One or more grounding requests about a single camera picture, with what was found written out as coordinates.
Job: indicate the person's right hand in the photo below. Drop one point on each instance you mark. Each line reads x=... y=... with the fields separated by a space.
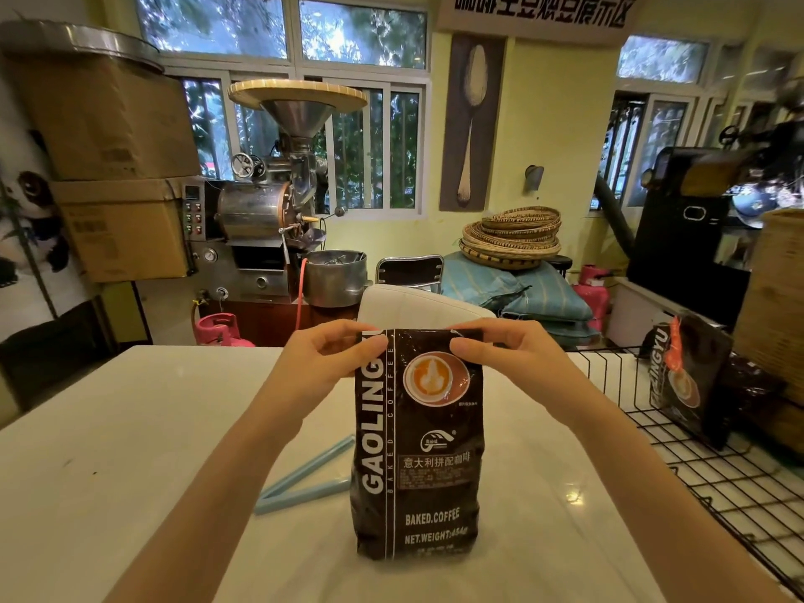
x=534 y=364

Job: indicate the person's left hand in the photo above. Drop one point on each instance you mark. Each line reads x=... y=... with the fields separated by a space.
x=308 y=364

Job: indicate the person's right thumb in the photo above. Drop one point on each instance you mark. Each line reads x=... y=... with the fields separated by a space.
x=471 y=356

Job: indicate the person's left thumb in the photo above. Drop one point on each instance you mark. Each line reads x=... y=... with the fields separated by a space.
x=363 y=357

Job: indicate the black coffee bag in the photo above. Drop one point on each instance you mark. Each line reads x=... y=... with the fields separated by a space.
x=691 y=383
x=418 y=458

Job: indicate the person's left forearm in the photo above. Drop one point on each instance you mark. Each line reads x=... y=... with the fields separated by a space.
x=207 y=508

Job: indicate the person's right forearm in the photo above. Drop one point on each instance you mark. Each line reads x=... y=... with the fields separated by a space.
x=653 y=508

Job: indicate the white chair back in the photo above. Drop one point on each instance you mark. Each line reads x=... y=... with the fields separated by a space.
x=414 y=307

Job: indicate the pile of blue sacks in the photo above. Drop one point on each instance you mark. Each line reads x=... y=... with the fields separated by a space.
x=521 y=291

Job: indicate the steel cooling drum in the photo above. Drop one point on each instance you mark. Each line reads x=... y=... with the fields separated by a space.
x=335 y=279

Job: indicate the black folding chair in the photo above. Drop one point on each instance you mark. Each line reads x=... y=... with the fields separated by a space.
x=409 y=271

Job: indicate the stack of woven trays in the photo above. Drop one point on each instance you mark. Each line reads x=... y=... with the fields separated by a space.
x=512 y=238

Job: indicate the black round stool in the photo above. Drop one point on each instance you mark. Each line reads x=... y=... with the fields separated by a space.
x=560 y=263

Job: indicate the light blue sealing clip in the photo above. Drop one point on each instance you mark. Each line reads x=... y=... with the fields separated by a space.
x=301 y=480

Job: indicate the pink gas cylinder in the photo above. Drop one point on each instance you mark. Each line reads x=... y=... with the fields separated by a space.
x=593 y=295
x=217 y=330

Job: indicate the white box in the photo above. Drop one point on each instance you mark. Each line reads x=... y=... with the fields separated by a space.
x=634 y=313

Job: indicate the steel coffee roaster machine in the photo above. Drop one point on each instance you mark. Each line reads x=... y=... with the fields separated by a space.
x=264 y=207

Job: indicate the black coffee roaster machine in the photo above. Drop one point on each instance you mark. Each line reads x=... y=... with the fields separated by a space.
x=684 y=244

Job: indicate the small cardboard box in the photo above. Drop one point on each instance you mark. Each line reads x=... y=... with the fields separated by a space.
x=122 y=229

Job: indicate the dark crumpled bag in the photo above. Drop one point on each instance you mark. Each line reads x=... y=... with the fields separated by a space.
x=750 y=395

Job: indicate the large barred window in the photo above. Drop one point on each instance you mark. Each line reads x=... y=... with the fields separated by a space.
x=377 y=56

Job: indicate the tall wicker basket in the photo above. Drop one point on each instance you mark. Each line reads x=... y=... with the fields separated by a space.
x=776 y=295

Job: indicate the large cardboard box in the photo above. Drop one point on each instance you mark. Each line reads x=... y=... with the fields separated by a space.
x=107 y=119

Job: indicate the grey wall lamp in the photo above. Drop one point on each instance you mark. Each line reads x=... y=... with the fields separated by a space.
x=534 y=177

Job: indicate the grey exhaust duct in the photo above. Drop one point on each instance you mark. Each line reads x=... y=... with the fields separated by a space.
x=612 y=213

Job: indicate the spoon wall poster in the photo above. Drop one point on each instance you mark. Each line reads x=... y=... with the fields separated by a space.
x=472 y=119

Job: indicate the window with white frame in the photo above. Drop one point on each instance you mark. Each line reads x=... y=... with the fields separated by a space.
x=659 y=106

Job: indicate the white wall banner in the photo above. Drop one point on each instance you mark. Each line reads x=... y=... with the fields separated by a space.
x=540 y=15

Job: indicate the panda wall picture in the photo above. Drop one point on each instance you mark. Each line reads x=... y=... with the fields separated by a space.
x=31 y=244

